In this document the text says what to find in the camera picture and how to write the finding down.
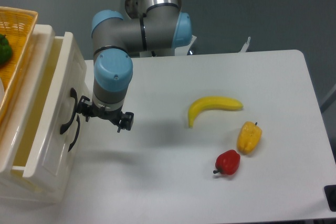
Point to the black lower drawer handle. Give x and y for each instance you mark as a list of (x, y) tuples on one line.
[(76, 134)]

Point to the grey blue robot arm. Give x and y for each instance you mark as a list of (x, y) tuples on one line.
[(160, 24)]

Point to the yellow toy banana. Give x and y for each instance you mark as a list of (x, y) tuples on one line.
[(211, 103)]

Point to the white bracket behind table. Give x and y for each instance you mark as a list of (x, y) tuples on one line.
[(245, 45)]

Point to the red toy pepper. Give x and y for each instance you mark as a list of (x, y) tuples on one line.
[(227, 163)]

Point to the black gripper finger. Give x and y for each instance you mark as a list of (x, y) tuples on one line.
[(125, 121), (85, 107)]

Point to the white drawer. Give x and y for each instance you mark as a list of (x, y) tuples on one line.
[(52, 123)]

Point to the green toy pepper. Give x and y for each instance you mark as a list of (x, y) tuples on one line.
[(6, 51)]

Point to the yellow woven basket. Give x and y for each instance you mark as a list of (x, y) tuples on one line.
[(17, 25)]

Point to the white drawer cabinet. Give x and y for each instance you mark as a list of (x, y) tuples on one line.
[(16, 114)]

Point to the yellow toy pepper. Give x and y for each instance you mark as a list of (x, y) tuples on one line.
[(249, 137)]

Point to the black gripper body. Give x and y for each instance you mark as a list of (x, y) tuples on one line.
[(105, 113)]

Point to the black corner object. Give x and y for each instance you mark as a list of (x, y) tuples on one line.
[(330, 193)]

